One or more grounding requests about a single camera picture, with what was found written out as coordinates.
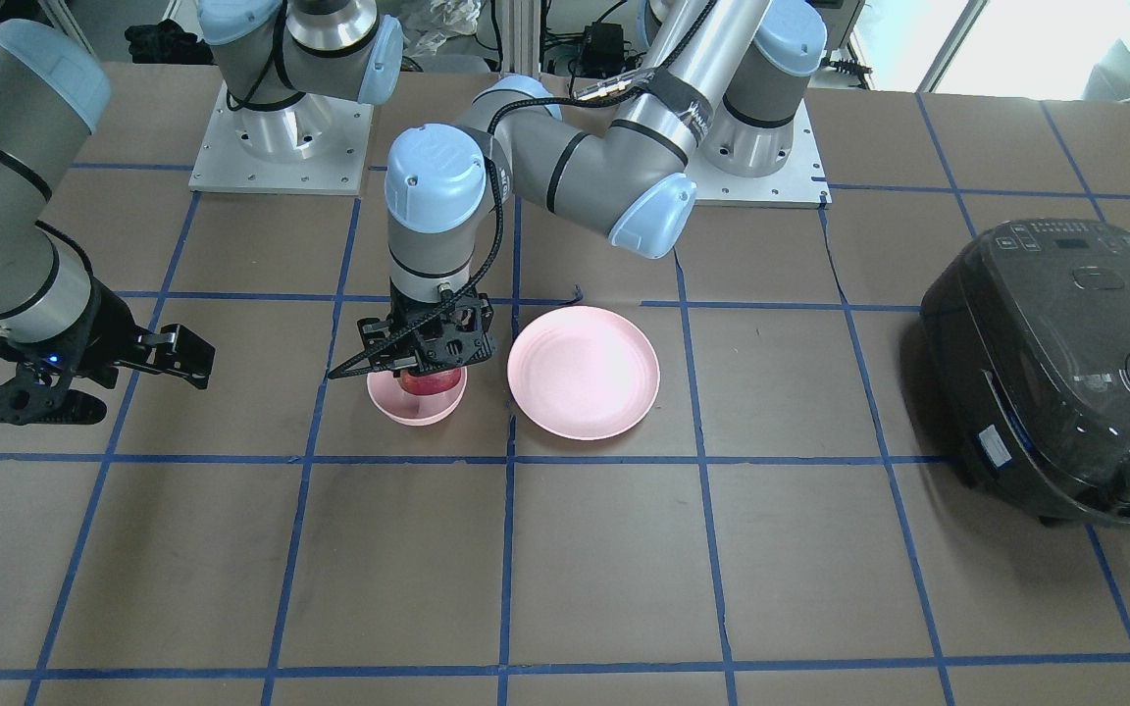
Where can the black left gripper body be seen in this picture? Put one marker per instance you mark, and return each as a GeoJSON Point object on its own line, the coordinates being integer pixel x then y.
{"type": "Point", "coordinates": [412, 370]}

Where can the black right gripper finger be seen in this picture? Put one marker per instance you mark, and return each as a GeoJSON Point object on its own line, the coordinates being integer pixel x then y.
{"type": "Point", "coordinates": [173, 350]}

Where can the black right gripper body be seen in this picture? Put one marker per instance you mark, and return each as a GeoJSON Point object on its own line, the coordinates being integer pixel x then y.
{"type": "Point", "coordinates": [106, 335]}

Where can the red apple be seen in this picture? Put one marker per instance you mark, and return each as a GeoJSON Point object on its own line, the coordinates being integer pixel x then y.
{"type": "Point", "coordinates": [431, 384]}

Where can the small pink bowl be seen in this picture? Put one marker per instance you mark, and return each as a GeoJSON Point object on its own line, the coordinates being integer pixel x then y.
{"type": "Point", "coordinates": [409, 410]}

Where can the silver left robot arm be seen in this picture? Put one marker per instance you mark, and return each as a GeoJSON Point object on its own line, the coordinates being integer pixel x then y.
{"type": "Point", "coordinates": [721, 85]}

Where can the pink plate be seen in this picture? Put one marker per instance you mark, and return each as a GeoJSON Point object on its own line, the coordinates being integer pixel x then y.
{"type": "Point", "coordinates": [583, 373]}

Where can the dark grey rice cooker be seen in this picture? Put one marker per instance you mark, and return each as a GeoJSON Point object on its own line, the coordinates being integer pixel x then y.
{"type": "Point", "coordinates": [1029, 332]}

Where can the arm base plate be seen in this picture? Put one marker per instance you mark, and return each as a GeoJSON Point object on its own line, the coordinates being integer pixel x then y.
{"type": "Point", "coordinates": [316, 147]}
{"type": "Point", "coordinates": [740, 165]}

